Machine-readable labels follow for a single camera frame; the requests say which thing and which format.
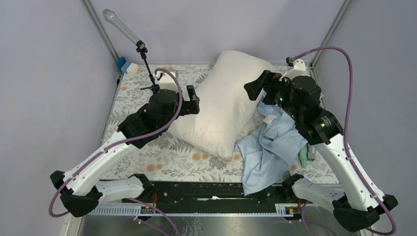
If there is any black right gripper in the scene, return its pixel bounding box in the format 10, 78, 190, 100
243, 69, 302, 121

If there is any white pillow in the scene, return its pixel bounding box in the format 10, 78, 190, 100
168, 50, 274, 159

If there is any light blue pillowcase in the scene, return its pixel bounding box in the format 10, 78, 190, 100
236, 102, 307, 196

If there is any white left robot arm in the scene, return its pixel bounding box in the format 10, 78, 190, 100
50, 85, 200, 217

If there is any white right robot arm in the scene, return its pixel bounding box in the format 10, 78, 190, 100
244, 70, 398, 232

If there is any floral patterned bed sheet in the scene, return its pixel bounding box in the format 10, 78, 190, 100
102, 64, 339, 184

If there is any black microphone tripod stand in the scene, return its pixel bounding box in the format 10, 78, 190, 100
136, 47, 160, 94

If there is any teal green cylindrical tool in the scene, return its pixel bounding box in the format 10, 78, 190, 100
298, 145, 308, 168

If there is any silver microphone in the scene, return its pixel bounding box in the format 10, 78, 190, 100
102, 9, 146, 50

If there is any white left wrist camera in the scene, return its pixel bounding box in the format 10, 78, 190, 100
154, 71, 178, 92

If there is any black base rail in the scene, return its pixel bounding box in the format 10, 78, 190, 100
137, 181, 306, 214

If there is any white slotted cable duct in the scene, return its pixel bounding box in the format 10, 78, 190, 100
89, 204, 294, 218

